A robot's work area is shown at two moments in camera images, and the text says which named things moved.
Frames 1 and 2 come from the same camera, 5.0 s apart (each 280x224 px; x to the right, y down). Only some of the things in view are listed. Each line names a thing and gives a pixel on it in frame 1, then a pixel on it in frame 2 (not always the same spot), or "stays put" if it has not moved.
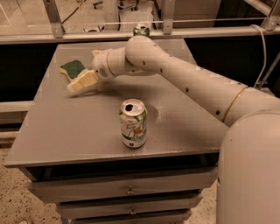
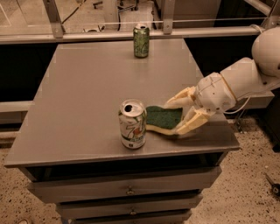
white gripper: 100,63 -> 212,93
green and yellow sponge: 72,68 -> 165,121
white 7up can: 133,122 stays put
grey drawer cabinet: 140,149 stays put
